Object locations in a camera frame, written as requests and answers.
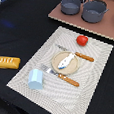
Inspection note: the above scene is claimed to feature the white blue toy fish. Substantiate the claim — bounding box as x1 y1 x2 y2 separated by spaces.
58 53 74 69

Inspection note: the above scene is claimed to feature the light blue cup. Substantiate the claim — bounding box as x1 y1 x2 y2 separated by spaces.
28 69 43 89

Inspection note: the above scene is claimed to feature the red toy tomato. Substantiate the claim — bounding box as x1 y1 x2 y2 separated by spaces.
76 35 88 46

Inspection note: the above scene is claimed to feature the yellow toy bread loaf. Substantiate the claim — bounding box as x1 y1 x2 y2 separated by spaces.
0 56 20 69

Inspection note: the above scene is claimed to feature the round tan plate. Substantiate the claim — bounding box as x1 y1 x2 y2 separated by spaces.
51 51 80 75

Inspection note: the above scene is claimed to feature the small grey pot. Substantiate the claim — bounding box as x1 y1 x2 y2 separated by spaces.
60 0 81 15

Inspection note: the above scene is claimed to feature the brown wooden board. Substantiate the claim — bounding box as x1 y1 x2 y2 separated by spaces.
48 0 114 41

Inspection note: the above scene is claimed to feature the large grey pot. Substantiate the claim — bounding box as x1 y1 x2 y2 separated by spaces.
81 0 108 24

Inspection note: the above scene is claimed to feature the fork with wooden handle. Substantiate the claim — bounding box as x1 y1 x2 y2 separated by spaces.
41 64 79 86

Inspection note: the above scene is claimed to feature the knife with wooden handle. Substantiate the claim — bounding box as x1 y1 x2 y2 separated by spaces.
55 44 94 62

